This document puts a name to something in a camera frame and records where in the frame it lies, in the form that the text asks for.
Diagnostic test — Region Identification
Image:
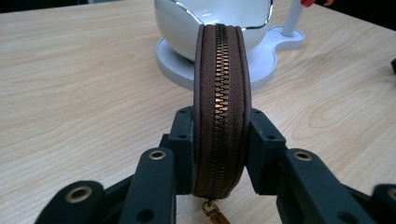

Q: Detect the brown round zip pouch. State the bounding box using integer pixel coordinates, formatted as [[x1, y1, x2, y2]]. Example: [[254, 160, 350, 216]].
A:
[[192, 22, 252, 224]]

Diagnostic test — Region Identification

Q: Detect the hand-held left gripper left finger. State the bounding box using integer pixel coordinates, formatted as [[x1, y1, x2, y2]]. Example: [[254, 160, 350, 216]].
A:
[[120, 106, 195, 224]]

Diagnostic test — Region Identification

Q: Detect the white stand with pole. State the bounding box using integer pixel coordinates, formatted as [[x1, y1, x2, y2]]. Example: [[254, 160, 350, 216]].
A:
[[155, 0, 306, 91]]

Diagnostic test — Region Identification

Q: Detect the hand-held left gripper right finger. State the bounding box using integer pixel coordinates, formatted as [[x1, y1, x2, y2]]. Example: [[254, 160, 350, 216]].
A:
[[246, 107, 370, 224]]

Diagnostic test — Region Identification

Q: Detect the white bowl with chrome rim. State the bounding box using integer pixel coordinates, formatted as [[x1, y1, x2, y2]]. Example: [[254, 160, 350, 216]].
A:
[[153, 0, 275, 63]]

